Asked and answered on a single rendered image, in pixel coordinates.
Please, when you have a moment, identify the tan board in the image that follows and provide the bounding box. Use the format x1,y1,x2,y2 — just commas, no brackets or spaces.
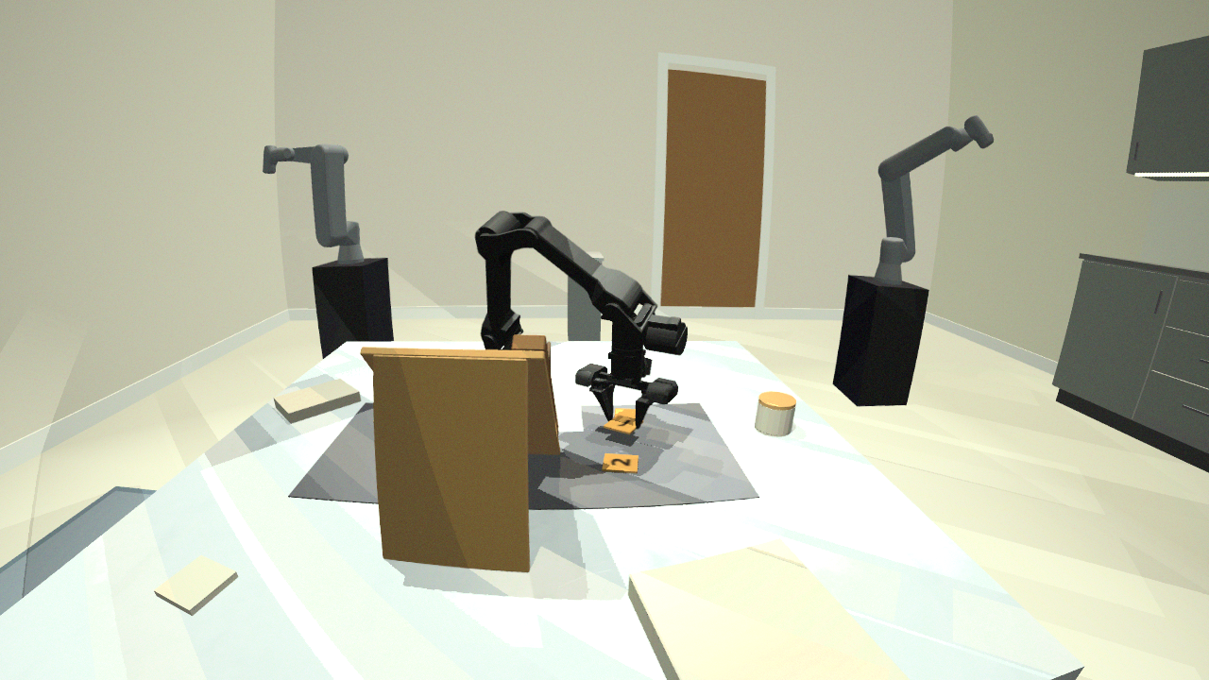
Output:
360,334,560,572

